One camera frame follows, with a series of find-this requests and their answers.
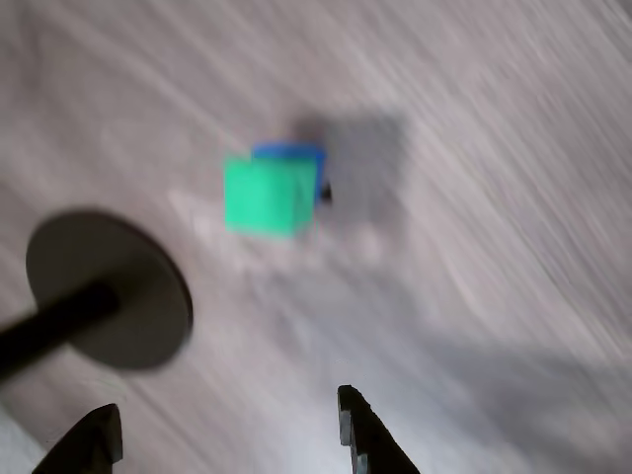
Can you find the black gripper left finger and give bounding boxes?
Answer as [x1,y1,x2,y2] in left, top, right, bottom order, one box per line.
[30,403,123,474]

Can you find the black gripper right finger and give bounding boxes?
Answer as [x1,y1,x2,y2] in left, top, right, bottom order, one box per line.
[336,384,424,474]

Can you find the green cube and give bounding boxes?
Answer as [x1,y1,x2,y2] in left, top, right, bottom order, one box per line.
[222,154,320,242]

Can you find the blue cube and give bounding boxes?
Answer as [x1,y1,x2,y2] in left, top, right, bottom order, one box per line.
[250,139,330,203]

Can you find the black round-base stand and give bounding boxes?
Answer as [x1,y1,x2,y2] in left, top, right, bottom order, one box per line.
[0,208,196,384]

